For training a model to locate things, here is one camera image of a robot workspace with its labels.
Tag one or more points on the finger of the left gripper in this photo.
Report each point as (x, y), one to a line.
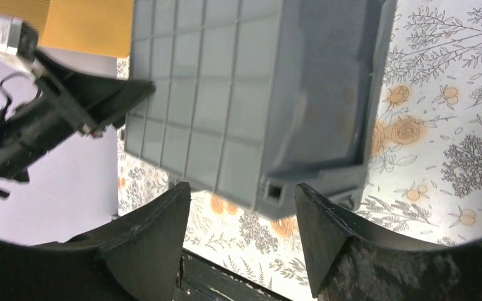
(107, 100)

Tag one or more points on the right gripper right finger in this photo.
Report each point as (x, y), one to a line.
(348, 257)

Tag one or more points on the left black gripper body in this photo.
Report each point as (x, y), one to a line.
(66, 102)

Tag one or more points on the floral patterned table mat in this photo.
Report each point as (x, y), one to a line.
(424, 175)

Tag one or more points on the yellow slatted waste bin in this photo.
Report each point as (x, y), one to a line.
(98, 27)

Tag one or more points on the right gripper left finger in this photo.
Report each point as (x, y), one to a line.
(134, 257)

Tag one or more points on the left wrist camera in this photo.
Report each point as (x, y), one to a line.
(18, 43)

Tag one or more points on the large grey plastic crate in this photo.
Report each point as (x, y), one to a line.
(255, 97)

